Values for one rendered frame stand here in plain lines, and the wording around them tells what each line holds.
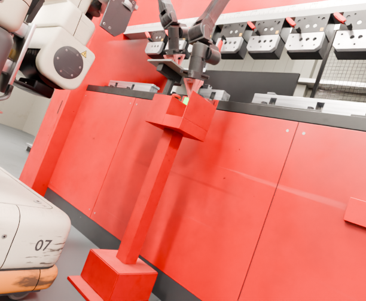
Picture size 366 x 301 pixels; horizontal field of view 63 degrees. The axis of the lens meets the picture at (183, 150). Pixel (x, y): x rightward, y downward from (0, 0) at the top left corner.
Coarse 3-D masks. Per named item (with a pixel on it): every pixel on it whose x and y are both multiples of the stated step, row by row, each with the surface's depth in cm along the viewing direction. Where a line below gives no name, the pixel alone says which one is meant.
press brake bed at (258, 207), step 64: (128, 128) 168; (256, 128) 116; (320, 128) 100; (64, 192) 191; (128, 192) 152; (192, 192) 126; (256, 192) 108; (320, 192) 94; (192, 256) 117; (256, 256) 101; (320, 256) 89
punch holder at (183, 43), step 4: (180, 40) 179; (184, 40) 176; (180, 44) 178; (184, 44) 176; (188, 44) 179; (168, 48) 183; (180, 48) 176; (184, 48) 177; (184, 52) 178; (188, 52) 180; (188, 56) 181
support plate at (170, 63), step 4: (148, 60) 152; (152, 60) 149; (156, 60) 147; (160, 60) 145; (164, 60) 143; (168, 60) 141; (172, 60) 141; (156, 64) 153; (168, 64) 147; (172, 64) 144; (176, 64) 143; (172, 68) 150; (176, 68) 147; (180, 68) 145; (176, 72) 154
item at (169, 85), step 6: (162, 66) 146; (168, 66) 149; (162, 72) 149; (168, 72) 150; (174, 72) 152; (168, 78) 155; (174, 78) 153; (180, 78) 156; (168, 84) 154; (168, 90) 152
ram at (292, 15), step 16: (144, 0) 219; (176, 0) 193; (192, 0) 183; (208, 0) 173; (240, 0) 157; (256, 0) 150; (272, 0) 143; (288, 0) 137; (304, 0) 132; (320, 0) 127; (144, 16) 212; (176, 16) 188; (192, 16) 178; (256, 16) 147; (272, 16) 140; (288, 16) 135; (128, 32) 220; (144, 32) 208
